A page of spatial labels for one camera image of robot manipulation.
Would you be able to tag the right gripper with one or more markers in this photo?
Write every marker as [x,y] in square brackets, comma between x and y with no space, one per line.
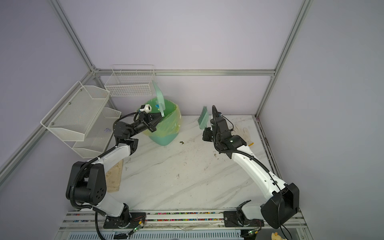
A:
[205,134]

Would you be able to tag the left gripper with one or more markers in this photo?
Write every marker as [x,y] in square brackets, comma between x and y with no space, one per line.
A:
[150,120]

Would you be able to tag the green hand brush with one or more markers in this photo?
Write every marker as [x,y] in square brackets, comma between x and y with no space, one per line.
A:
[203,118]

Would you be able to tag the green plastic dustpan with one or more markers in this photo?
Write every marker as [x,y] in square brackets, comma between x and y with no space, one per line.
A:
[160,103]

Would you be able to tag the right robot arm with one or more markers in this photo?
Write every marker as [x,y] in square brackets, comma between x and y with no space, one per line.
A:
[281,199]

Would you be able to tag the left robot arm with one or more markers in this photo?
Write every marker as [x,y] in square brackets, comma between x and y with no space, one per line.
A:
[87,185]

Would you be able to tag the green trash bin with bag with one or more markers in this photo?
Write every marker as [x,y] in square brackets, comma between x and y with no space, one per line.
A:
[169,127]

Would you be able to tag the white glove yellow cuff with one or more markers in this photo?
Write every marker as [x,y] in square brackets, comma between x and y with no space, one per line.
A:
[243,133]

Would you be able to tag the beige work glove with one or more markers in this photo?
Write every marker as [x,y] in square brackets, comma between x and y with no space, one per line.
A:
[113,177]

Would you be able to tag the white mesh two-tier shelf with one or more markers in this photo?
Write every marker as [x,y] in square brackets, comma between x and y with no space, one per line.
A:
[82,120]

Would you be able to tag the yellow object bottom right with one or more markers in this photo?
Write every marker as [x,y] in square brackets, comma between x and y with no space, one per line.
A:
[276,236]

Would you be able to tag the white wire basket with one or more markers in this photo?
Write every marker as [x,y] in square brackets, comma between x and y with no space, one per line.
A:
[131,81]

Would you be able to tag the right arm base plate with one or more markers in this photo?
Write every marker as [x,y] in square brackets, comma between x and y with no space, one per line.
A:
[234,219]

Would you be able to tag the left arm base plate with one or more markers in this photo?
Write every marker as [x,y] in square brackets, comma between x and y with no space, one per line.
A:
[125,222]

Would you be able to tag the aluminium front rail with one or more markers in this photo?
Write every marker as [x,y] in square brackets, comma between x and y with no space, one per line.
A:
[180,220]

